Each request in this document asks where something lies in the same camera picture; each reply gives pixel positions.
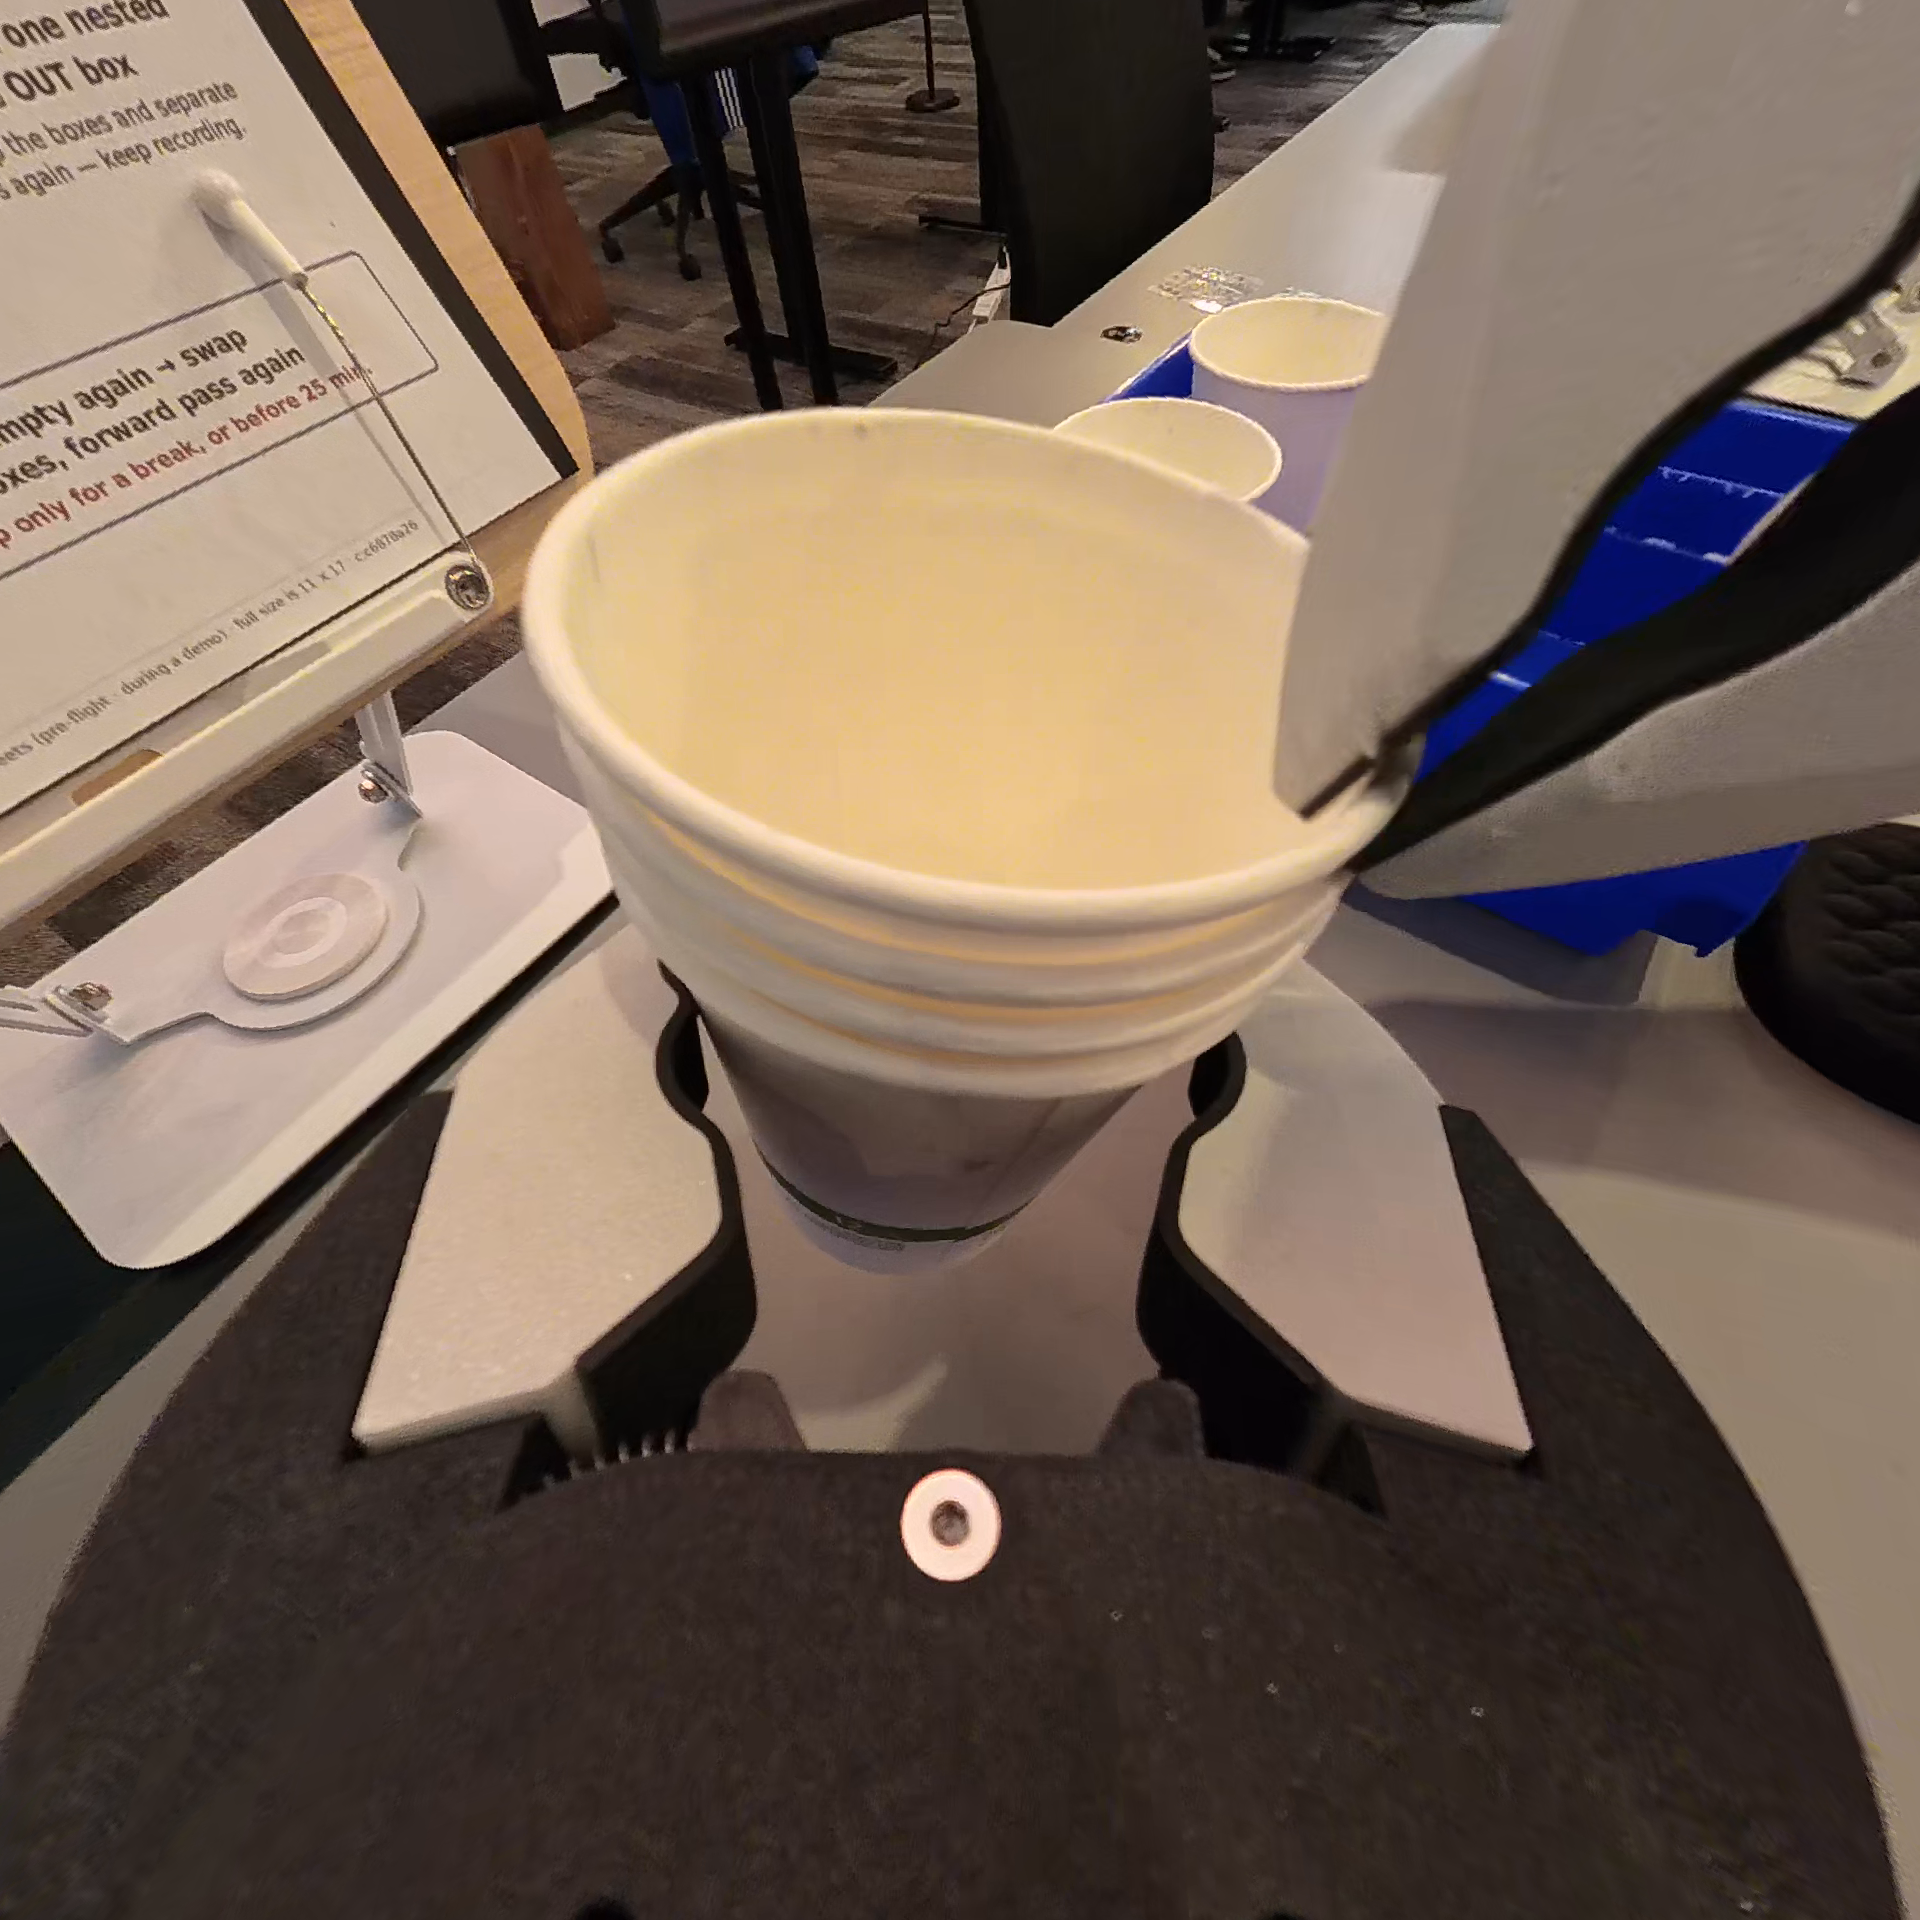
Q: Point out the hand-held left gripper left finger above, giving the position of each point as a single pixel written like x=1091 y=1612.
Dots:
x=540 y=1231

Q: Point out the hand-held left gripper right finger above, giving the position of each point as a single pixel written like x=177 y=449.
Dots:
x=1352 y=1246

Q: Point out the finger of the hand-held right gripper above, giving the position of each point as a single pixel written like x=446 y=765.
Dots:
x=1563 y=300
x=1740 y=750

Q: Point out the blue plastic bin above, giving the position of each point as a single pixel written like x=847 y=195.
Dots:
x=1697 y=481

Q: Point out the black wrist rest pad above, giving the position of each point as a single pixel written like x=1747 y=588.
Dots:
x=1846 y=977

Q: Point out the clear crinkled plastic piece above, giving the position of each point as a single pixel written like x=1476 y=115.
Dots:
x=1200 y=290

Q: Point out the black office chair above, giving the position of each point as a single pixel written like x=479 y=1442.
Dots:
x=1096 y=153

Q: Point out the black display board stand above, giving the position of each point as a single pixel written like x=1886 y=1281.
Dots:
x=767 y=153
x=451 y=61

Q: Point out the printed instruction sign board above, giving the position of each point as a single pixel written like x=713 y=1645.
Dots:
x=181 y=393

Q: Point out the instruction sheet on wooden stand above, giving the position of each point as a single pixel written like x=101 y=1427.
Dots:
x=480 y=270

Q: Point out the wooden post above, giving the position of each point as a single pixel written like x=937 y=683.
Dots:
x=540 y=241

